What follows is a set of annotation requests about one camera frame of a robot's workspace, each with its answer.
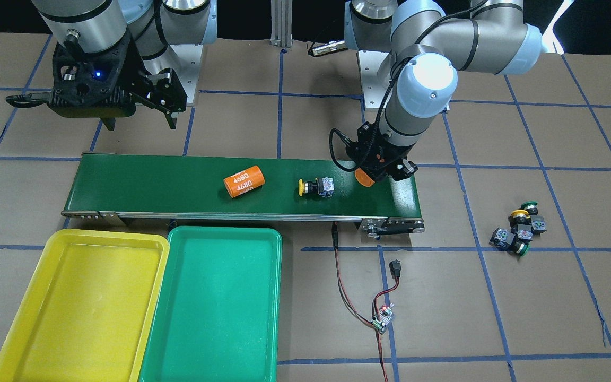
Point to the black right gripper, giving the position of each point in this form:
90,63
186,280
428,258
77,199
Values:
142,68

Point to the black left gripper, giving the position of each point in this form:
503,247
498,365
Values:
389,157

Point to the plain orange cylinder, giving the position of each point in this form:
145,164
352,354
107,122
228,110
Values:
363,178

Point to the yellow push button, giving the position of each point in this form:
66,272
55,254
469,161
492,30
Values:
321,186
520,223

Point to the orange cylinder with 4680 print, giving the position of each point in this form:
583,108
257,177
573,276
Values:
244,181

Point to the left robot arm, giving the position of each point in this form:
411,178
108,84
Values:
425,49

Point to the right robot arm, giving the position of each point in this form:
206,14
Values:
89,27

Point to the green conveyor belt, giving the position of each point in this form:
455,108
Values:
113,186

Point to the black connector plug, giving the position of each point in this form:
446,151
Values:
395,268

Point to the yellow push button in pile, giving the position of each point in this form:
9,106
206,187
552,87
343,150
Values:
520,223

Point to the green push button upper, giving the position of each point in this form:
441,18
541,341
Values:
531,207

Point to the green push button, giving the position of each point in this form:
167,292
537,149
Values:
531,207
519,248

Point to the small controller circuit board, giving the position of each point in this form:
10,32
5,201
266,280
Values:
383,318

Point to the green push button lower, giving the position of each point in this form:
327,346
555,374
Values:
519,248

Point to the yellow tray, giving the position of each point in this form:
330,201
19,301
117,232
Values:
87,312

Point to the green tray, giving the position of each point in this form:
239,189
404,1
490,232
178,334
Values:
218,310

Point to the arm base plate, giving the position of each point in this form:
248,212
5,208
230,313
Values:
369,79

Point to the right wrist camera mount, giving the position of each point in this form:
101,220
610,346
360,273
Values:
96,86

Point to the black switch block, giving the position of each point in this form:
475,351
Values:
502,239

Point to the aluminium frame post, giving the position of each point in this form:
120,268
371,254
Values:
281,12

